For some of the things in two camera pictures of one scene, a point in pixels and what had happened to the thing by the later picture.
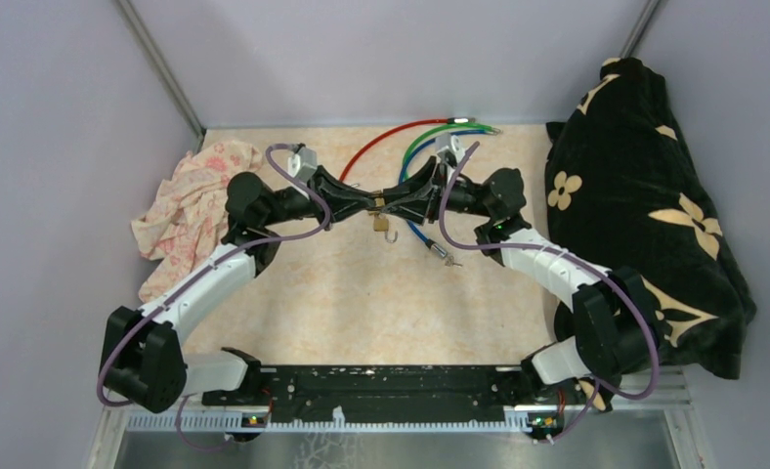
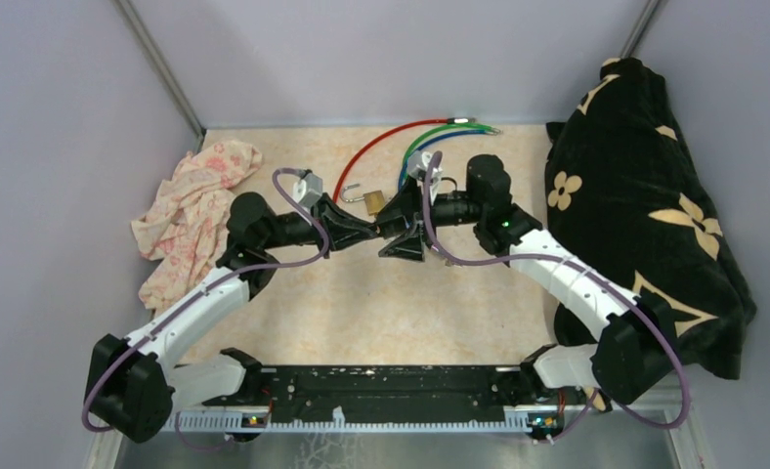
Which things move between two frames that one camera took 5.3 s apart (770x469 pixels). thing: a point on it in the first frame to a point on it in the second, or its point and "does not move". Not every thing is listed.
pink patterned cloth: (185, 224) does not move
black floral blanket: (623, 190) does not move
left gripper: (340, 198) to (343, 229)
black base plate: (384, 395) does not move
